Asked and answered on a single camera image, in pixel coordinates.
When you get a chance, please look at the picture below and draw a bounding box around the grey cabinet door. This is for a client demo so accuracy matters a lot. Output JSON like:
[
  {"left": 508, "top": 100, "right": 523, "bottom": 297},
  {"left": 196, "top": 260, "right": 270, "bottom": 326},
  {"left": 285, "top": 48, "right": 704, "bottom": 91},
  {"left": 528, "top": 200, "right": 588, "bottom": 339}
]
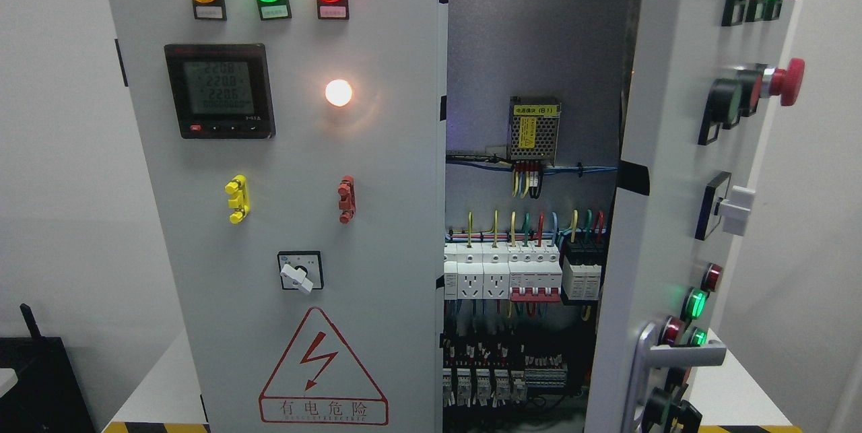
[
  {"left": 110, "top": 0, "right": 446, "bottom": 432},
  {"left": 585, "top": 0, "right": 798, "bottom": 432}
]

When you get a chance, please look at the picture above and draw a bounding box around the white right door selector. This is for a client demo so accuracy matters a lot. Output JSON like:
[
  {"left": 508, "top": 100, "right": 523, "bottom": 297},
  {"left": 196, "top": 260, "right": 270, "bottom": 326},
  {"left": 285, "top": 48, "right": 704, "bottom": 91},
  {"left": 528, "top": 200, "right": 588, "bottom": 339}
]
[{"left": 714, "top": 185, "right": 756, "bottom": 236}]

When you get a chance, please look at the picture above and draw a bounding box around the perforated metal power supply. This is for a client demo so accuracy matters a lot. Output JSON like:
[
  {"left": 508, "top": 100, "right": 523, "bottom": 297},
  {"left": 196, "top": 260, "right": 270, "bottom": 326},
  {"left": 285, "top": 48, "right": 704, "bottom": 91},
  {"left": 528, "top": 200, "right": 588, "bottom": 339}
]
[{"left": 507, "top": 96, "right": 562, "bottom": 165}]

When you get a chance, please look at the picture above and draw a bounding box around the white socket breaker row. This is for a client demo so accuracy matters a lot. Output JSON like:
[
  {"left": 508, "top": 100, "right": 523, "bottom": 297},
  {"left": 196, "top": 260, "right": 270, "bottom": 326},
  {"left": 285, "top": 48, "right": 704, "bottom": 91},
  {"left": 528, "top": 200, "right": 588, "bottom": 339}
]
[{"left": 442, "top": 242, "right": 562, "bottom": 303}]

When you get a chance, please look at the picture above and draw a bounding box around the white glowing pilot light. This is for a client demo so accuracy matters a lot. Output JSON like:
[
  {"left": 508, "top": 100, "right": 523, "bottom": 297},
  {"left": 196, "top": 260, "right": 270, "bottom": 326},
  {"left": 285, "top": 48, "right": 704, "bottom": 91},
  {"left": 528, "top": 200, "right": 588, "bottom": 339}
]
[{"left": 325, "top": 78, "right": 354, "bottom": 108}]

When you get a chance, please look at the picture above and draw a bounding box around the black white surge protector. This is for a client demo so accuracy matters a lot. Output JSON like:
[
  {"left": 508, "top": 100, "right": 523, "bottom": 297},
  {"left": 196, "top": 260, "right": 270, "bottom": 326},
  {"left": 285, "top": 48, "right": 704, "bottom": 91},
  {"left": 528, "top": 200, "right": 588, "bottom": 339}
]
[{"left": 562, "top": 240, "right": 605, "bottom": 304}]

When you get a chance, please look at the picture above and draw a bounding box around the lower relay terminal row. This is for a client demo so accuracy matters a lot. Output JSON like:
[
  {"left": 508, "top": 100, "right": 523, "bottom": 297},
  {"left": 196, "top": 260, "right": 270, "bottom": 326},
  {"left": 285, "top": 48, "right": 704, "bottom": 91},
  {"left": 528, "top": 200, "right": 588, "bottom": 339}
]
[{"left": 439, "top": 333, "right": 580, "bottom": 408}]

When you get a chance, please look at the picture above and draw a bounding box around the red electrical hazard sticker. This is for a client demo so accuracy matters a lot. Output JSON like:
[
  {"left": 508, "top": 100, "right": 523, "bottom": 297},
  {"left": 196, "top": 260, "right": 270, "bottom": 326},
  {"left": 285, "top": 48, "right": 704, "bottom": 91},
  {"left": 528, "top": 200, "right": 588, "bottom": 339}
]
[{"left": 259, "top": 307, "right": 390, "bottom": 425}]

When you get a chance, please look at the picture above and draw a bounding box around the black digital power meter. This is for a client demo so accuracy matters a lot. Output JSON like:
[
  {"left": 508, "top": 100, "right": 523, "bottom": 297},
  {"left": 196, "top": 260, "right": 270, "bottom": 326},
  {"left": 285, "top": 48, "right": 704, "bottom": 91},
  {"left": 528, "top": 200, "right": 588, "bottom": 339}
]
[{"left": 164, "top": 43, "right": 276, "bottom": 139}]

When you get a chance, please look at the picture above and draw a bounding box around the red emergency stop button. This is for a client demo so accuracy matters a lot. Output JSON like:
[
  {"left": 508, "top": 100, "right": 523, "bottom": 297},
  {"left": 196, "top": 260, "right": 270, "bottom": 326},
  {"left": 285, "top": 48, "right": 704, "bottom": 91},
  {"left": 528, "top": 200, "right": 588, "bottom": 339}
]
[{"left": 760, "top": 58, "right": 805, "bottom": 106}]

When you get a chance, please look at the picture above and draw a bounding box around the black box at left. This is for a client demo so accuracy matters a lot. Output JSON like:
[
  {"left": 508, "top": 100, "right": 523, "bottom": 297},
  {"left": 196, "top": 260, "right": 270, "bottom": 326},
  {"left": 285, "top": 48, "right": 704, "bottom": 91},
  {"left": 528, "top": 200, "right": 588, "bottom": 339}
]
[{"left": 1, "top": 304, "right": 95, "bottom": 432}]

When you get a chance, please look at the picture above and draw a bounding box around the white rotary selector switch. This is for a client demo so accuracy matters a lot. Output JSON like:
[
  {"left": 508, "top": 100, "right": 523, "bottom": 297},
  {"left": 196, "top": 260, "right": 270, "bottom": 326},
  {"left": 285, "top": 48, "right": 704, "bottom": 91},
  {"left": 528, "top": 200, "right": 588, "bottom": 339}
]
[{"left": 277, "top": 250, "right": 325, "bottom": 295}]

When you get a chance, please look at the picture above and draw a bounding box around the silver door lever handle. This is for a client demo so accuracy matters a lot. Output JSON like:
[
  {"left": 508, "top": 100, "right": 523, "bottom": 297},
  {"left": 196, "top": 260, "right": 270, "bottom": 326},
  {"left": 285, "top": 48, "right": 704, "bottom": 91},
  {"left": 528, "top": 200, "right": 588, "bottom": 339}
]
[{"left": 621, "top": 322, "right": 727, "bottom": 432}]

